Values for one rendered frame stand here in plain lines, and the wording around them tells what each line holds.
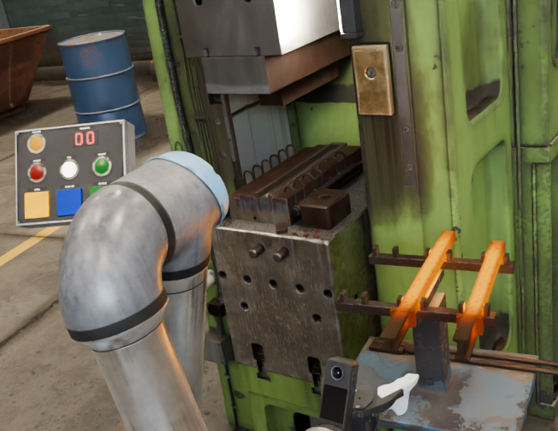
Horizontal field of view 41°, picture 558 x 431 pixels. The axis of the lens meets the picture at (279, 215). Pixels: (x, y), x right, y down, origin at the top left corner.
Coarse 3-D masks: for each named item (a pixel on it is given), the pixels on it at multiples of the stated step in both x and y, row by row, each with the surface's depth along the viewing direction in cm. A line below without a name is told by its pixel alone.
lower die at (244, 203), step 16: (336, 144) 229; (288, 160) 228; (304, 160) 220; (320, 160) 217; (352, 160) 222; (272, 176) 214; (352, 176) 223; (240, 192) 208; (256, 192) 201; (272, 192) 199; (288, 192) 199; (240, 208) 206; (256, 208) 203; (272, 208) 199; (288, 208) 197; (288, 224) 198
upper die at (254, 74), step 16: (336, 32) 208; (304, 48) 195; (320, 48) 202; (336, 48) 209; (208, 64) 192; (224, 64) 189; (240, 64) 186; (256, 64) 184; (272, 64) 184; (288, 64) 190; (304, 64) 196; (320, 64) 203; (208, 80) 194; (224, 80) 191; (240, 80) 188; (256, 80) 186; (272, 80) 185; (288, 80) 191
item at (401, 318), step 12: (444, 240) 167; (432, 252) 162; (444, 252) 162; (432, 264) 157; (420, 276) 153; (432, 276) 154; (420, 288) 149; (408, 300) 145; (396, 312) 141; (408, 312) 140; (396, 324) 137; (408, 324) 141; (384, 336) 134; (396, 336) 134; (384, 348) 135; (396, 348) 135
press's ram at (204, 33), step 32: (192, 0) 187; (224, 0) 181; (256, 0) 176; (288, 0) 179; (320, 0) 190; (192, 32) 191; (224, 32) 185; (256, 32) 180; (288, 32) 180; (320, 32) 192
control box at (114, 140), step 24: (120, 120) 214; (24, 144) 219; (48, 144) 217; (72, 144) 215; (96, 144) 214; (120, 144) 213; (24, 168) 218; (48, 168) 216; (120, 168) 212; (24, 192) 217; (24, 216) 216; (72, 216) 213
